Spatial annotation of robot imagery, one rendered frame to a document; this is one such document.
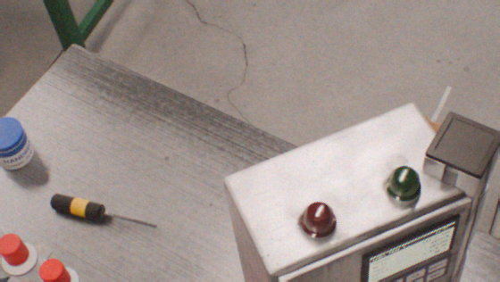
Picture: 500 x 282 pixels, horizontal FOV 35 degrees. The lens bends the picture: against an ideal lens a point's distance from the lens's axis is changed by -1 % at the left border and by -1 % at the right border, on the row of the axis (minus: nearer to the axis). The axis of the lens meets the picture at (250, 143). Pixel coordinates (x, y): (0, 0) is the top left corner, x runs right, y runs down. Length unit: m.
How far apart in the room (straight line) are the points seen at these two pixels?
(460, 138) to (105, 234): 0.86
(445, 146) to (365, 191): 0.07
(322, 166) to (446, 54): 2.05
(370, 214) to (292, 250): 0.06
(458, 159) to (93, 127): 1.00
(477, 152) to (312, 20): 2.16
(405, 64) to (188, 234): 1.42
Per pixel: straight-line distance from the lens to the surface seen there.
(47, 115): 1.55
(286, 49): 2.66
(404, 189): 0.59
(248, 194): 0.61
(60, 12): 2.42
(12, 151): 1.45
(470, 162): 0.60
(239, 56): 2.65
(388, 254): 0.61
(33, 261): 1.13
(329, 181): 0.61
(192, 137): 1.44
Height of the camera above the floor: 2.00
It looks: 55 degrees down
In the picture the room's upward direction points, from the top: 9 degrees counter-clockwise
